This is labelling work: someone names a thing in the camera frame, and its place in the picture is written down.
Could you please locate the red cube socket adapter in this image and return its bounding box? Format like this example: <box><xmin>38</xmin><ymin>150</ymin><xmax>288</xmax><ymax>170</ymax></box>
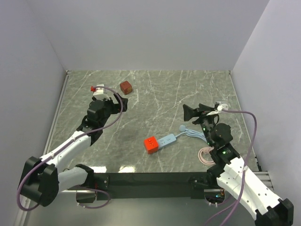
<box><xmin>143</xmin><ymin>136</ymin><xmax>159</xmax><ymax>154</ymax></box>

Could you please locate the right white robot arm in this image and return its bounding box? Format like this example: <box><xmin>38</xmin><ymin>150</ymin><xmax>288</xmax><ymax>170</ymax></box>
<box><xmin>183</xmin><ymin>102</ymin><xmax>294</xmax><ymax>226</ymax></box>

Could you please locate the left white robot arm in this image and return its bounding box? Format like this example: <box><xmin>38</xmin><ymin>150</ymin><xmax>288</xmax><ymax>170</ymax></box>
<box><xmin>16</xmin><ymin>93</ymin><xmax>128</xmax><ymax>210</ymax></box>

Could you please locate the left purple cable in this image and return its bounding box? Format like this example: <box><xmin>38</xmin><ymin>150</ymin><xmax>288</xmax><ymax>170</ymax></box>
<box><xmin>16</xmin><ymin>86</ymin><xmax>124</xmax><ymax>211</ymax></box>

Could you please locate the pink coiled power cable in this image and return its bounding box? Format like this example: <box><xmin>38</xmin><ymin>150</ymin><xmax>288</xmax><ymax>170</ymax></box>
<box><xmin>198</xmin><ymin>146</ymin><xmax>216</xmax><ymax>166</ymax></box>

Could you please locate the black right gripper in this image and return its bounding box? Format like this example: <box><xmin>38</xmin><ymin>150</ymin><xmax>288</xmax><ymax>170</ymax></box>
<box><xmin>182</xmin><ymin>104</ymin><xmax>218</xmax><ymax>146</ymax></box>

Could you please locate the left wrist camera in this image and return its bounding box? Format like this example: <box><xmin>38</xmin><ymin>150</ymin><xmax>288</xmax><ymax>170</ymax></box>
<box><xmin>91</xmin><ymin>84</ymin><xmax>110</xmax><ymax>100</ymax></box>

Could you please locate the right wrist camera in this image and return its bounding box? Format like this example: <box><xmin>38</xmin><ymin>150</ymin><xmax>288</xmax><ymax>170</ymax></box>
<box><xmin>206</xmin><ymin>101</ymin><xmax>229</xmax><ymax>116</ymax></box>

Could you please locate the dark red cube adapter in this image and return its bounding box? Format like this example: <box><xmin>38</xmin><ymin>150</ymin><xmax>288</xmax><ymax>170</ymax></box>
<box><xmin>120</xmin><ymin>81</ymin><xmax>133</xmax><ymax>95</ymax></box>

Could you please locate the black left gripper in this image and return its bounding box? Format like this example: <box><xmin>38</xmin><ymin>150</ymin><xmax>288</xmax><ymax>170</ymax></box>
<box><xmin>99</xmin><ymin>93</ymin><xmax>128</xmax><ymax>127</ymax></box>

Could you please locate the blue power strip cable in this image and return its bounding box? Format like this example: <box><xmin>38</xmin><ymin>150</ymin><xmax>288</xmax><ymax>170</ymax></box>
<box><xmin>175</xmin><ymin>124</ymin><xmax>210</xmax><ymax>143</ymax></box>

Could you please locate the blue power strip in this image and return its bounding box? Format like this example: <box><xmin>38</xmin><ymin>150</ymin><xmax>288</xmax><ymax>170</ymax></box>
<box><xmin>157</xmin><ymin>134</ymin><xmax>176</xmax><ymax>150</ymax></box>

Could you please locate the black base beam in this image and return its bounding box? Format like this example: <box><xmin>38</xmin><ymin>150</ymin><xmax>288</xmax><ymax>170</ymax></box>
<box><xmin>92</xmin><ymin>172</ymin><xmax>220</xmax><ymax>199</ymax></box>

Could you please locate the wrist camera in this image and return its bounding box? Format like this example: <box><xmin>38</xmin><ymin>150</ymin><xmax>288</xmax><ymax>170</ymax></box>
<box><xmin>206</xmin><ymin>101</ymin><xmax>229</xmax><ymax>116</ymax></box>
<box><xmin>91</xmin><ymin>84</ymin><xmax>110</xmax><ymax>100</ymax></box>

